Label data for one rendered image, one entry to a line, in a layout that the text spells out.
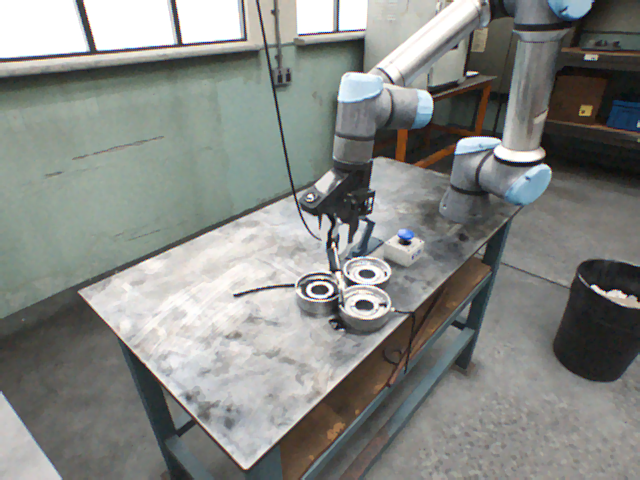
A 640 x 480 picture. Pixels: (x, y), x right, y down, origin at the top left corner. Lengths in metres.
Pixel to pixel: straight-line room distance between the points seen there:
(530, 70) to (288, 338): 0.76
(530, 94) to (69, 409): 1.87
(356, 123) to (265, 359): 0.46
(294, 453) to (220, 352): 0.29
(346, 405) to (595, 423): 1.17
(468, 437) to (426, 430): 0.15
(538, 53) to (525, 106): 0.11
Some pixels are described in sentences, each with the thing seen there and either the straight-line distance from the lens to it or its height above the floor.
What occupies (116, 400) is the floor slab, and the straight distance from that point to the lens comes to 1.88.
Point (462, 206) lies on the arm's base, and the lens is 1.22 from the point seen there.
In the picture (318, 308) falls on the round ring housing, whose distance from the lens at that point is 0.82.
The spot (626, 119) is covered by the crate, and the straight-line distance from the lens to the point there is 4.15.
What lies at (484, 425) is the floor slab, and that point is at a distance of 1.74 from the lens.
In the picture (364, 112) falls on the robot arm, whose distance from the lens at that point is 0.74.
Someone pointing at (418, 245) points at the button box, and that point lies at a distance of 1.00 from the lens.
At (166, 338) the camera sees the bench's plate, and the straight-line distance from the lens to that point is 0.84.
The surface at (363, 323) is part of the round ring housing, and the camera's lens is 0.78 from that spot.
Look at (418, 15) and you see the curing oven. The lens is 2.99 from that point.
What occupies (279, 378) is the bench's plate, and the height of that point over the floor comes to 0.80.
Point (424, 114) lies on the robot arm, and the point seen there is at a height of 1.17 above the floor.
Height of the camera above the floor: 1.36
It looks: 32 degrees down
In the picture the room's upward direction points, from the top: straight up
